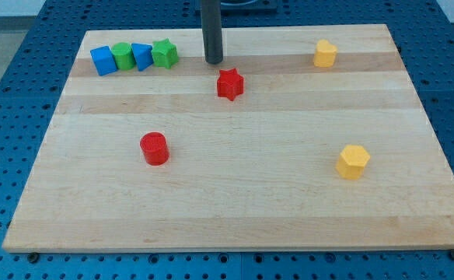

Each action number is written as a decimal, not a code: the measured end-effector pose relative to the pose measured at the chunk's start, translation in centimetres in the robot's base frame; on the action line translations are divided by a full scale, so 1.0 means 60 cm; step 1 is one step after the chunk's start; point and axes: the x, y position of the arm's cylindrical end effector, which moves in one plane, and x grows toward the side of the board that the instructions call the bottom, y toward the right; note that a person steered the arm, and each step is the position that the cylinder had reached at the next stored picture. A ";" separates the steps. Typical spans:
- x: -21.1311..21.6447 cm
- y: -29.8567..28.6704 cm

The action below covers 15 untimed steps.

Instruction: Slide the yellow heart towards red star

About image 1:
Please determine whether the wooden board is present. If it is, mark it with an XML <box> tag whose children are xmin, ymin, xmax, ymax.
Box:
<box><xmin>2</xmin><ymin>24</ymin><xmax>454</xmax><ymax>253</ymax></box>

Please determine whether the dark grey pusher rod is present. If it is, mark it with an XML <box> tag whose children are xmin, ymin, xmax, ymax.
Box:
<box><xmin>200</xmin><ymin>0</ymin><xmax>223</xmax><ymax>65</ymax></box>

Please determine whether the green star block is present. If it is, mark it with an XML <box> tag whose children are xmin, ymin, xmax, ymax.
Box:
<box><xmin>151</xmin><ymin>38</ymin><xmax>179</xmax><ymax>69</ymax></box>

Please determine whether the yellow heart block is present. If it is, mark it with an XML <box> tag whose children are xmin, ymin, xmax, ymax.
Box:
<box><xmin>313</xmin><ymin>39</ymin><xmax>338</xmax><ymax>68</ymax></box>

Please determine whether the blue cube block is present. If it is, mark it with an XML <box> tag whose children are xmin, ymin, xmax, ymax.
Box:
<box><xmin>90</xmin><ymin>46</ymin><xmax>117</xmax><ymax>76</ymax></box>

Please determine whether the red cylinder block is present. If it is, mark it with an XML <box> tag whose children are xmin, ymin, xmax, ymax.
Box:
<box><xmin>139</xmin><ymin>131</ymin><xmax>169</xmax><ymax>166</ymax></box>

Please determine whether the blue triangle block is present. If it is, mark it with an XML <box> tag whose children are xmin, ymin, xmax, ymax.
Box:
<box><xmin>131</xmin><ymin>43</ymin><xmax>154</xmax><ymax>72</ymax></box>

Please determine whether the green cylinder block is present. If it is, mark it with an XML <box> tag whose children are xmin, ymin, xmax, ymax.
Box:
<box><xmin>110</xmin><ymin>42</ymin><xmax>136</xmax><ymax>70</ymax></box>

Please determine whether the yellow hexagon block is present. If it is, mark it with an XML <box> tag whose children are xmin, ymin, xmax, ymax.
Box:
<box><xmin>335</xmin><ymin>145</ymin><xmax>371</xmax><ymax>180</ymax></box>

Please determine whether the red star block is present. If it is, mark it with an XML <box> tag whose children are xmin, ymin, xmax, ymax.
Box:
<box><xmin>216</xmin><ymin>68</ymin><xmax>244</xmax><ymax>101</ymax></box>

